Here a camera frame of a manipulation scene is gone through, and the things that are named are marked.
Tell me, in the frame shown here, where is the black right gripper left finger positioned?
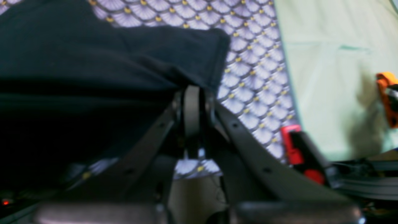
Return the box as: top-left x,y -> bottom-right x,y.
34,86 -> 200,224

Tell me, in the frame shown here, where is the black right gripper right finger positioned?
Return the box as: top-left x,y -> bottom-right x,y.
202,93 -> 364,224

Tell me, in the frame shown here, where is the black T-shirt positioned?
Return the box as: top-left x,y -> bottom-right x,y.
1,0 -> 230,188

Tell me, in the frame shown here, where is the red clamp right edge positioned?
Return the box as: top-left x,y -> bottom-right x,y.
280,124 -> 342,189

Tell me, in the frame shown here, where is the fan patterned table cloth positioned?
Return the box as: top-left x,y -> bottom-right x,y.
88,0 -> 298,163

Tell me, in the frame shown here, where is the orange clamp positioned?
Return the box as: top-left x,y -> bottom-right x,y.
376,72 -> 398,129

